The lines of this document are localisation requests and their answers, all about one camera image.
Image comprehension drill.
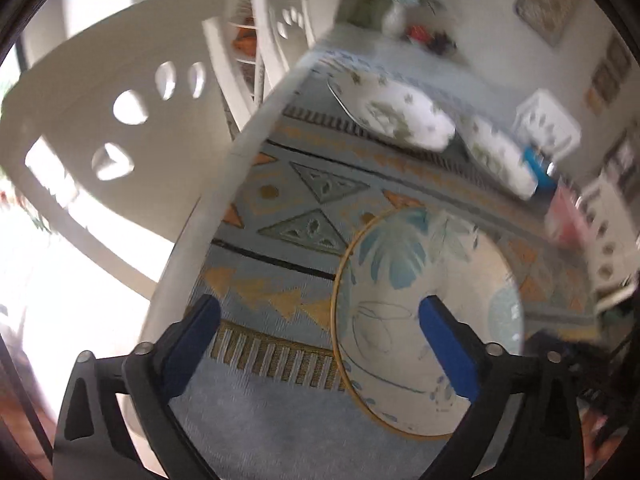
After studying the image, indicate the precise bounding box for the blue leaf plate gold rim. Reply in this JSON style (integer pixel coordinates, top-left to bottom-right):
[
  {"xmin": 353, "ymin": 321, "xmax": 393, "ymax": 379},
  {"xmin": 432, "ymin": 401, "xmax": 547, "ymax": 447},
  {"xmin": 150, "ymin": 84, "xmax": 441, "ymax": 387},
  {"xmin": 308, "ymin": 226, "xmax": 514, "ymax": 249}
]
[{"xmin": 331, "ymin": 206, "xmax": 526, "ymax": 442}]

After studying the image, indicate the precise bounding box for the large framed wall picture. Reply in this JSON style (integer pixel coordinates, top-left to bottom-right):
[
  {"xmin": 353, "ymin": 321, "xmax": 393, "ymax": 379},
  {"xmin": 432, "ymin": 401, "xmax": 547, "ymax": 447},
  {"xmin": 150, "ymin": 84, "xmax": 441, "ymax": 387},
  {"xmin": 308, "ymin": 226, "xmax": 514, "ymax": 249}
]
[{"xmin": 515, "ymin": 0, "xmax": 581, "ymax": 46}]

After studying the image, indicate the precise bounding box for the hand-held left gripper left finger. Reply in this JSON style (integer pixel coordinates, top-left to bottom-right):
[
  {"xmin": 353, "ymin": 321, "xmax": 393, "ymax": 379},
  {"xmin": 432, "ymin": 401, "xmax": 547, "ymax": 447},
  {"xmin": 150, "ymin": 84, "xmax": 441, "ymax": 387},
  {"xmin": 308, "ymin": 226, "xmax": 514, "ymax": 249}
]
[{"xmin": 52, "ymin": 294, "xmax": 223, "ymax": 480}]

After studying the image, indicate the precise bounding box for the white vase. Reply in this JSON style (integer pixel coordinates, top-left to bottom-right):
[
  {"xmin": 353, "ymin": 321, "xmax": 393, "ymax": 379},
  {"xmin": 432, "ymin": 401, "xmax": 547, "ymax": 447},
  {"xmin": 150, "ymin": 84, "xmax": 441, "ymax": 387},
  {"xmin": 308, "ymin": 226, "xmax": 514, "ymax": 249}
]
[{"xmin": 382, "ymin": 0, "xmax": 408, "ymax": 38}]

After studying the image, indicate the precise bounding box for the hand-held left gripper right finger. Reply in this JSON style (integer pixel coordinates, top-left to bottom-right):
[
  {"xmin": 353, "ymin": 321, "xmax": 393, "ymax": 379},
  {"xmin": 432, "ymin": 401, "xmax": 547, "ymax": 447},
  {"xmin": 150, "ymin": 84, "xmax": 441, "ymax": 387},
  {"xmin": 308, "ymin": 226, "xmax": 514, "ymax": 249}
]
[{"xmin": 417, "ymin": 294, "xmax": 586, "ymax": 480}]

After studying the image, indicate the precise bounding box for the pink steel bowl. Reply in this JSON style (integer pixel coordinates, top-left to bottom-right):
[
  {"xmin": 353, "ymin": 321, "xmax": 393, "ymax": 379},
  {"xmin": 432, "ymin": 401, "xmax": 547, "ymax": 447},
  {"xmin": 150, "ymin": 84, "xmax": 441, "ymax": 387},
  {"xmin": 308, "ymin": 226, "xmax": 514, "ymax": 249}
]
[{"xmin": 544, "ymin": 182, "xmax": 593, "ymax": 248}]

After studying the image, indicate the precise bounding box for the blue steel bowl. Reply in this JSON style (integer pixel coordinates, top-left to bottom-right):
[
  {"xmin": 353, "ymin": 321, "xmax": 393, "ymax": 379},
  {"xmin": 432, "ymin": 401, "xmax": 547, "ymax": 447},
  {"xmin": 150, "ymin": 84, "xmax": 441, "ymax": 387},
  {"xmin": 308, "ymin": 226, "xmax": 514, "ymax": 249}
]
[{"xmin": 522, "ymin": 146, "xmax": 558, "ymax": 196}]

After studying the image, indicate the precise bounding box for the blue orange patterned tablecloth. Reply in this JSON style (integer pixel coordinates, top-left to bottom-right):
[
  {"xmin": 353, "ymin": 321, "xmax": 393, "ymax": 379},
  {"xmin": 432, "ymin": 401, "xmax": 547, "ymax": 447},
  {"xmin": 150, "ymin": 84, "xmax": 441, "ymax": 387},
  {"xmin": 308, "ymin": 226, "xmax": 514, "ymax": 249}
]
[{"xmin": 165, "ymin": 47, "xmax": 616, "ymax": 480}]

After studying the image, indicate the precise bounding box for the white wire rack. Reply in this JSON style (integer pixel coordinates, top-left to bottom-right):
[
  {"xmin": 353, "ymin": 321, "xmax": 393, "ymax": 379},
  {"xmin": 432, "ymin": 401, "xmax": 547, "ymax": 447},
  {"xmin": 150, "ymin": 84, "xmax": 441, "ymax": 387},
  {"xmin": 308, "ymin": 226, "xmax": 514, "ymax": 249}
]
[{"xmin": 227, "ymin": 0, "xmax": 273, "ymax": 106}]

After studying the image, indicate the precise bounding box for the white floral square dish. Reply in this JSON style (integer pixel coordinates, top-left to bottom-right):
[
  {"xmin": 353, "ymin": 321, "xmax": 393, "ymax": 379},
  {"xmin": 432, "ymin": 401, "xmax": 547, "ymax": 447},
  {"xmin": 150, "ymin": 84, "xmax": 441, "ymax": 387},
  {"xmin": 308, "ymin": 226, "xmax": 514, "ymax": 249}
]
[
  {"xmin": 327, "ymin": 67, "xmax": 457, "ymax": 151},
  {"xmin": 457, "ymin": 115, "xmax": 538, "ymax": 201}
]

